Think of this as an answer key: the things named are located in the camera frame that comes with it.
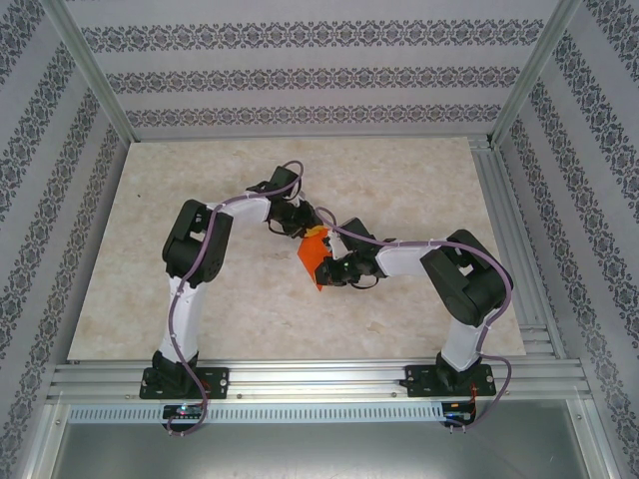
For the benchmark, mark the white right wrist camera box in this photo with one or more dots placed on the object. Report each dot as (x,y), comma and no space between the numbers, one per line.
(337,245)

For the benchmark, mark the aluminium side rail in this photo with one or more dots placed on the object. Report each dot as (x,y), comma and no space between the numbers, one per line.
(506,209)

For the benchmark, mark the orange paper sheet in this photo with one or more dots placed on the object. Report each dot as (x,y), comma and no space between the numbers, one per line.
(312,252)

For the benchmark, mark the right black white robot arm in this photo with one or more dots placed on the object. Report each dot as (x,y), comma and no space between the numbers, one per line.
(469,294)

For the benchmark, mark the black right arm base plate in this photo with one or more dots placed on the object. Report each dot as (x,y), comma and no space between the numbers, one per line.
(417,381)

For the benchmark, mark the long aluminium mounting rail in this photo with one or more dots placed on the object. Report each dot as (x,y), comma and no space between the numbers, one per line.
(319,379)

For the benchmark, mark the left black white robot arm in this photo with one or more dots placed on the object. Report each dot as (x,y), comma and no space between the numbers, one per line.
(182,319)

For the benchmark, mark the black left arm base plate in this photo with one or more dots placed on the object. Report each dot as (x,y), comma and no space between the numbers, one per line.
(217,381)

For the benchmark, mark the grey metal panel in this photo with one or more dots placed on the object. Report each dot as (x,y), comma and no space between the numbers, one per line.
(319,454)

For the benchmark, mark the aluminium frame post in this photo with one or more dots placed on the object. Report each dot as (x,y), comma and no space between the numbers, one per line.
(536,75)
(95,75)

